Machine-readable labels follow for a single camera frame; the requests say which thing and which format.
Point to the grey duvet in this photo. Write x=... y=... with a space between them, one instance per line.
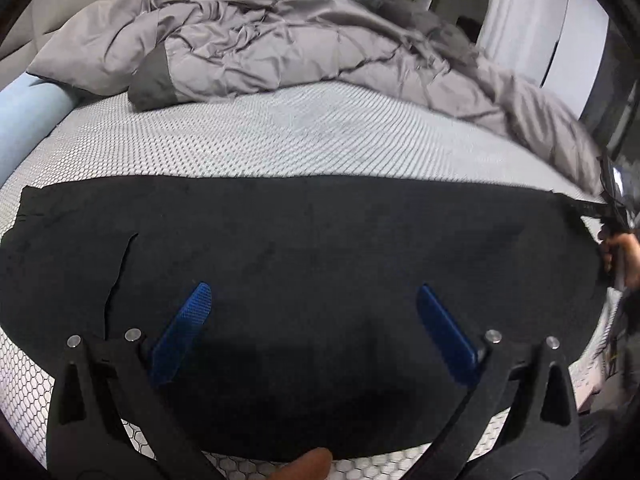
x=300 y=45

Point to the person's left hand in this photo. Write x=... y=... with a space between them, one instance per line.
x=310 y=465

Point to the black pants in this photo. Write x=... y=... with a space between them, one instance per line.
x=325 y=270

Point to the beige padded headboard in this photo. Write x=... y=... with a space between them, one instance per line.
x=60 y=0

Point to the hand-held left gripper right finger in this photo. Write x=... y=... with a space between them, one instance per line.
x=445 y=330

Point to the white patterned mattress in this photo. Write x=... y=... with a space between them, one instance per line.
x=300 y=130

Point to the dark grey blanket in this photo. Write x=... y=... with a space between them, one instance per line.
x=430 y=17

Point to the person's right hand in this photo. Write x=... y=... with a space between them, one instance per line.
x=625 y=260

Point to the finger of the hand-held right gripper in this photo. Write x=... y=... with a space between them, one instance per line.
x=585 y=207

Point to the light blue pillow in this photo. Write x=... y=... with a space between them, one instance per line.
x=30 y=115

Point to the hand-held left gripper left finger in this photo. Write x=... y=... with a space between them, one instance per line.
x=182 y=327

